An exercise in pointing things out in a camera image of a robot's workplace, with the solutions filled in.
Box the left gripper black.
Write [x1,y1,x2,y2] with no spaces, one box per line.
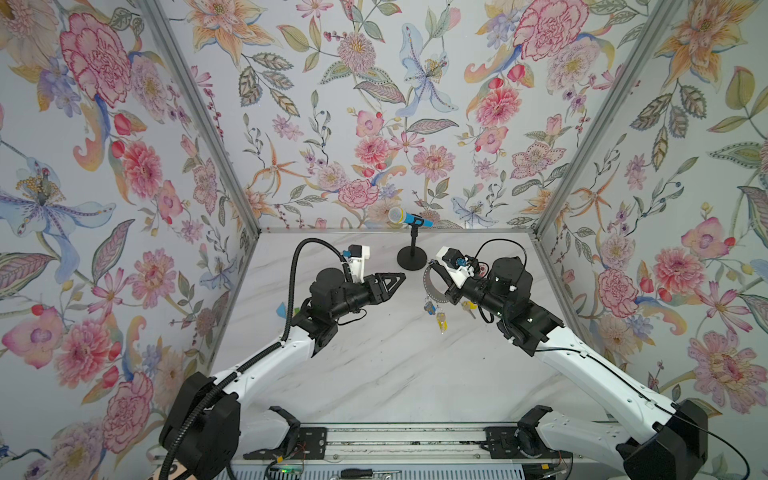
[327,273,404,323]

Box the metal keyring with red handle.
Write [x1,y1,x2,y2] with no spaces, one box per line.
[422,264,463,305]

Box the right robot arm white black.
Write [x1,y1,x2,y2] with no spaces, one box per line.
[424,247,708,479]

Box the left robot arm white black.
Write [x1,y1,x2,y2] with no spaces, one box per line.
[156,268,406,479]

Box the black microphone stand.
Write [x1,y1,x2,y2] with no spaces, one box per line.
[397,225,427,271]

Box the toy microphone blue yellow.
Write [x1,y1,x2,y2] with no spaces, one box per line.
[388,207,433,228]

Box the black screwdriver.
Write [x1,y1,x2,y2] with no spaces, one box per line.
[337,468,400,480]

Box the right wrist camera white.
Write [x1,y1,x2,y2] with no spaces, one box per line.
[434,247,481,289]

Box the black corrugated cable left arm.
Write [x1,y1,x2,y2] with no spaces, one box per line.
[157,238,352,480]

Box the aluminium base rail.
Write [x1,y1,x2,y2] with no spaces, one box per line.
[227,422,625,466]

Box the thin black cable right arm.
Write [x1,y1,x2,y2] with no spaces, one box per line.
[473,238,751,480]

